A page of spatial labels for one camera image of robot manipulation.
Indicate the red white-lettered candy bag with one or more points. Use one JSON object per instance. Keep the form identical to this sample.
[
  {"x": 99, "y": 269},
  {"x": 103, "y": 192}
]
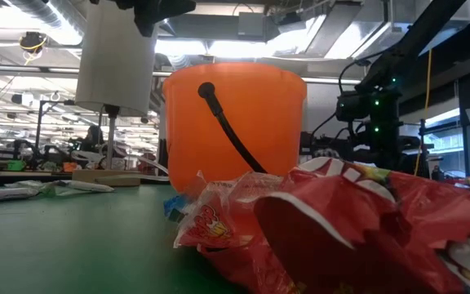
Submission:
[{"x": 333, "y": 204}]

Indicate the orange plastic bucket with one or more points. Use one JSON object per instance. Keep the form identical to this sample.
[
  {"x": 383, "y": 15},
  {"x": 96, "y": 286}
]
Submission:
[{"x": 259, "y": 122}]

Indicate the red crinkled candy wrapper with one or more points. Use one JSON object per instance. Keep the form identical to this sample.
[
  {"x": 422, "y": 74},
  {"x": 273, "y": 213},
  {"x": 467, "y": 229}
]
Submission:
[{"x": 251, "y": 269}]

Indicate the white table lamp wooden base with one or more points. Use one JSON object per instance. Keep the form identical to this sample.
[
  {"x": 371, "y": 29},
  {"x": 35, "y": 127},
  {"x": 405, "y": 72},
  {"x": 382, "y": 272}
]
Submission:
[{"x": 116, "y": 69}]

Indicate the green clear candy wrapper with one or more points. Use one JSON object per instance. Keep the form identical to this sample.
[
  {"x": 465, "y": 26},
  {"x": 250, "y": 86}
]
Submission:
[{"x": 49, "y": 188}]

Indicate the small green object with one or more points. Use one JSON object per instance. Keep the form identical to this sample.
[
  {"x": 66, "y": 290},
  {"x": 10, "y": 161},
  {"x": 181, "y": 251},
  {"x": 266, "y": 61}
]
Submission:
[{"x": 14, "y": 165}]

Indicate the person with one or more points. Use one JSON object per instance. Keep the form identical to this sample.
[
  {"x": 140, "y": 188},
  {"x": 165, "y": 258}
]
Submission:
[{"x": 93, "y": 141}]

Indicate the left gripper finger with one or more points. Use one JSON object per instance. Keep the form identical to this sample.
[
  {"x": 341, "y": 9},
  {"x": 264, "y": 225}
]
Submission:
[{"x": 145, "y": 22}]

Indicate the small orange object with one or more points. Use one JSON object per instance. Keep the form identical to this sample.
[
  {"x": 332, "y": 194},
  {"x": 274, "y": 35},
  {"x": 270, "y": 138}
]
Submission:
[{"x": 70, "y": 167}]

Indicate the black light stand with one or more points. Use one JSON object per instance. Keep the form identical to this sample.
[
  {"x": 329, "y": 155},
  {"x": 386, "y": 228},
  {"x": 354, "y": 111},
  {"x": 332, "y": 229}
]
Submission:
[{"x": 38, "y": 134}]

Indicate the grey ceiling box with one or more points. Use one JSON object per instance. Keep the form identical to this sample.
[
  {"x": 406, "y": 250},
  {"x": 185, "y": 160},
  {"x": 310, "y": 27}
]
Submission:
[{"x": 251, "y": 24}]

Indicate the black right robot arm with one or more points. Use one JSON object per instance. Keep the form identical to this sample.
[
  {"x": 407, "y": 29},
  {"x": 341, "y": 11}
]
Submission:
[{"x": 414, "y": 41}]

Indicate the red clear candy pack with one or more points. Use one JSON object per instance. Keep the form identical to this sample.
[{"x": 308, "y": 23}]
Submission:
[{"x": 218, "y": 222}]

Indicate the black equipment cases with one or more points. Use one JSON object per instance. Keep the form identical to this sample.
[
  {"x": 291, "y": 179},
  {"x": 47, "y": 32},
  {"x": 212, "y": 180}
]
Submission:
[{"x": 306, "y": 145}]

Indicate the green table mat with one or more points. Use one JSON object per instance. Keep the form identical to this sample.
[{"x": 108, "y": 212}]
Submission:
[{"x": 76, "y": 245}]

